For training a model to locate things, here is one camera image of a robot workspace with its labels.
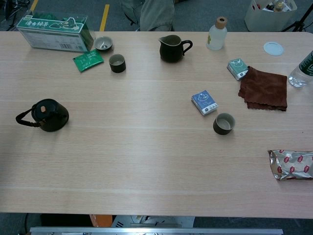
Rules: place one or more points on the dark teacup with grey interior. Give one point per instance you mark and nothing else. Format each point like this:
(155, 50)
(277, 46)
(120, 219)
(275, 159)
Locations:
(220, 129)
(117, 67)

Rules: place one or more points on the flared grey ceramic teacup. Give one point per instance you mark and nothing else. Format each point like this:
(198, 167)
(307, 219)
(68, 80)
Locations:
(104, 44)

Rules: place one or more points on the clear water bottle green label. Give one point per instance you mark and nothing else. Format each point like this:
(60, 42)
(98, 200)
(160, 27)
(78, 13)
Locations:
(303, 71)

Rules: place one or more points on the blue small tissue pack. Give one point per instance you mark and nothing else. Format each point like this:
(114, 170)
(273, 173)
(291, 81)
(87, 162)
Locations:
(204, 101)

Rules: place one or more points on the green tea sachet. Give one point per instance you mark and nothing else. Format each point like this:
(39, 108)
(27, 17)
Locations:
(88, 61)

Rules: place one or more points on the teal small tissue pack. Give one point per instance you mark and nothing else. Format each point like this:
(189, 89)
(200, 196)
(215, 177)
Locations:
(237, 67)

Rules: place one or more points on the person in grey trousers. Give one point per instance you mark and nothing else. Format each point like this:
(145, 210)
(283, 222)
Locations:
(156, 14)

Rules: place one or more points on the brown folded cloth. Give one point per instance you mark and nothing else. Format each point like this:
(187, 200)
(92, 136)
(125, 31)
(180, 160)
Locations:
(266, 90)

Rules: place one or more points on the orange panel under table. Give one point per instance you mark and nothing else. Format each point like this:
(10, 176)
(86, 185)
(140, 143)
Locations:
(100, 220)

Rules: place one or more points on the green tea carton box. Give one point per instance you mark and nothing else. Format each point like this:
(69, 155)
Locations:
(49, 36)

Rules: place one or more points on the silver foil bag red prints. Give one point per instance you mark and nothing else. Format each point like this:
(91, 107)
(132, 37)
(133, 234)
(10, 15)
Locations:
(293, 166)

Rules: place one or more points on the white storage bin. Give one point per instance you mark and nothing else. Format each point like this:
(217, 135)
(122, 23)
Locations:
(266, 19)

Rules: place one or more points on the black tripod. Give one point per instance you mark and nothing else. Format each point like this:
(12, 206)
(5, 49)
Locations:
(297, 24)

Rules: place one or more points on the aluminium profile rail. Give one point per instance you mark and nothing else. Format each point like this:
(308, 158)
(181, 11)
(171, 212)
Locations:
(156, 231)

